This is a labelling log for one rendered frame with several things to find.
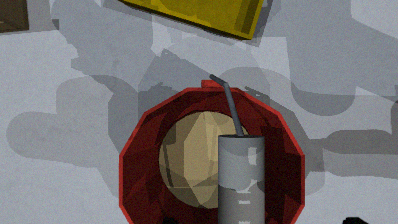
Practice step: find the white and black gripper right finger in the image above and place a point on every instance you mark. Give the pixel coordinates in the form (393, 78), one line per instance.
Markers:
(353, 220)

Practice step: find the yellow rectangular tray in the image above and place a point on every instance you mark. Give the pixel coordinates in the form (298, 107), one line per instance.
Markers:
(239, 15)

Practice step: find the brown wooden crate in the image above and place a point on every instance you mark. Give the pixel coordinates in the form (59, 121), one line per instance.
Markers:
(13, 16)

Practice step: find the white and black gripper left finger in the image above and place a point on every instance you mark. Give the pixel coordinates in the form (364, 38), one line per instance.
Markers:
(169, 220)

